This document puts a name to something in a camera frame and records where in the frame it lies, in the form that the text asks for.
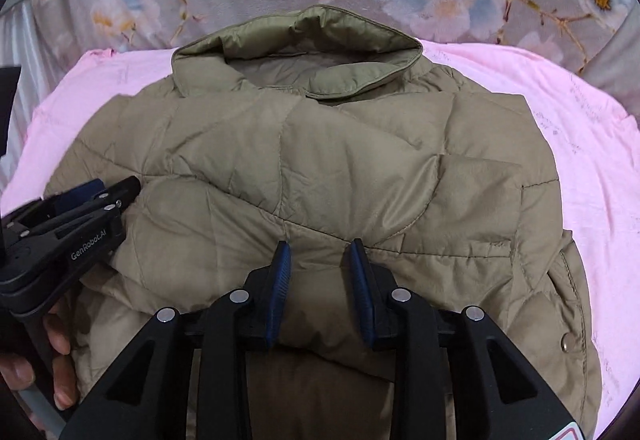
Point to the khaki quilted jacket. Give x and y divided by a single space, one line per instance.
320 159

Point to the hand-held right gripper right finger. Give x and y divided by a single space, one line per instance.
359 270

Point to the white satin cloth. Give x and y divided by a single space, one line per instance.
20 39

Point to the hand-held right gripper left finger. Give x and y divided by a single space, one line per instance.
281 270

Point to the person's left hand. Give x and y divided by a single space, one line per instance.
57 335

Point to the pink blanket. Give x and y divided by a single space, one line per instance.
590 159

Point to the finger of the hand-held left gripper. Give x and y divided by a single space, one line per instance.
122 190
75 197

